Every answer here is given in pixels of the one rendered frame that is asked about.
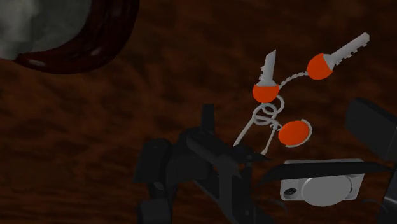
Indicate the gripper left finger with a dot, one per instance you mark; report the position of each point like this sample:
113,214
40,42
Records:
155,161

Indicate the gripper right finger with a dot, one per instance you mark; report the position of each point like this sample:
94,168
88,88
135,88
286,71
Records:
372,124

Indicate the black angular tool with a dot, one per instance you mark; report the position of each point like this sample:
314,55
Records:
217,155

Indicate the orange-headed key bunch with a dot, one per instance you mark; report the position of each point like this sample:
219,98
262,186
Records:
265,93

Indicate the dark red bowl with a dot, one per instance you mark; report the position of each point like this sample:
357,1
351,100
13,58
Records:
93,46

